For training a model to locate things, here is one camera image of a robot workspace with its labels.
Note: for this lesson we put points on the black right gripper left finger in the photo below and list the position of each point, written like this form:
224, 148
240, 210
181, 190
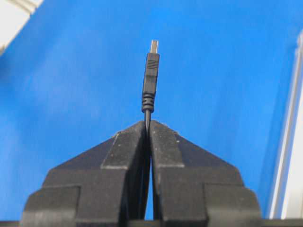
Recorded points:
105, 186

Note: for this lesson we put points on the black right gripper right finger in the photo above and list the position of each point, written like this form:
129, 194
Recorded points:
194, 188

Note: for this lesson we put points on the aluminium extrusion square frame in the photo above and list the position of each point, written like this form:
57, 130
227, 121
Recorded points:
287, 191

